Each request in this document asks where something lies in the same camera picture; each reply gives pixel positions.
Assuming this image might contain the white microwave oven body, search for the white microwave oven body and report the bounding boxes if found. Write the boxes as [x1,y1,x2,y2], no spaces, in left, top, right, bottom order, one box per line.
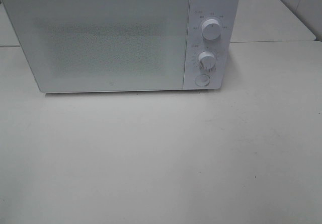
[1,0,239,92]

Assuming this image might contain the round door release button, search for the round door release button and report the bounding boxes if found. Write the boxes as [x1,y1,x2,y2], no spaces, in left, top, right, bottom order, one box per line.
[195,74,210,87]

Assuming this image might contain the white microwave door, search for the white microwave door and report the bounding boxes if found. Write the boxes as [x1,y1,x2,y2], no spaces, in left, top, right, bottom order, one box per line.
[3,0,189,93]

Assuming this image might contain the white microwave knob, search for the white microwave knob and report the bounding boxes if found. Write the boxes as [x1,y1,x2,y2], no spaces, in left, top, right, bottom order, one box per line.
[201,18,221,40]
[198,51,216,70]

